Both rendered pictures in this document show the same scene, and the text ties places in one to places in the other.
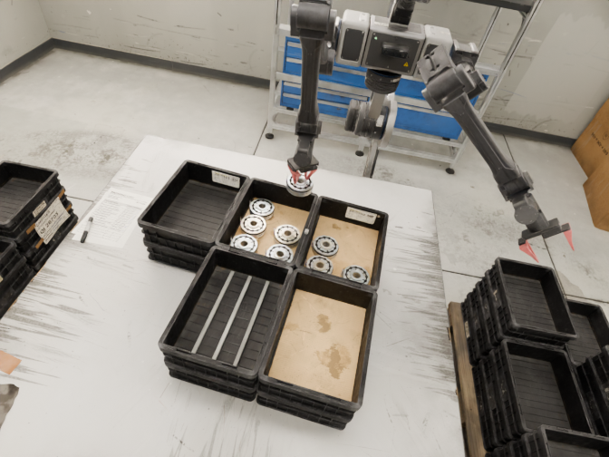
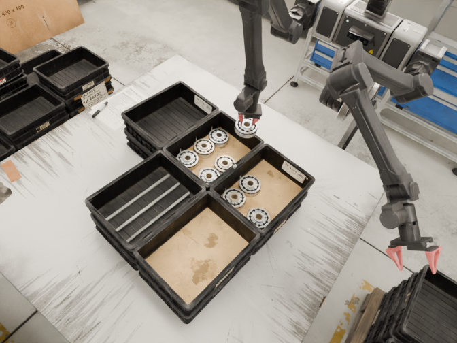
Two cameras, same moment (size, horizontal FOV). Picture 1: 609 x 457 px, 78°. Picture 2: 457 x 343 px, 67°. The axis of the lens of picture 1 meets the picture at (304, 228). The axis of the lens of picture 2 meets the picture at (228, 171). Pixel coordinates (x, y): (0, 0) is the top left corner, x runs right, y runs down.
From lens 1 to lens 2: 0.46 m
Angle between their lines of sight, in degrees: 18
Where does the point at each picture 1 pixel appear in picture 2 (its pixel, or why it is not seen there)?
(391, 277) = (300, 234)
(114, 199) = (129, 94)
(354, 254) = (271, 201)
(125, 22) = not seen: outside the picture
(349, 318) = (233, 246)
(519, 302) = (430, 315)
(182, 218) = (158, 124)
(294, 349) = (178, 248)
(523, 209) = (387, 214)
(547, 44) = not seen: outside the picture
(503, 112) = not seen: outside the picture
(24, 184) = (88, 66)
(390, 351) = (261, 289)
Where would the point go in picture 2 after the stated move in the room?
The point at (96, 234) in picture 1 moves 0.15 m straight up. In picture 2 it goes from (104, 114) to (99, 94)
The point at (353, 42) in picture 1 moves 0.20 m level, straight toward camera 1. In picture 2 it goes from (328, 20) to (303, 39)
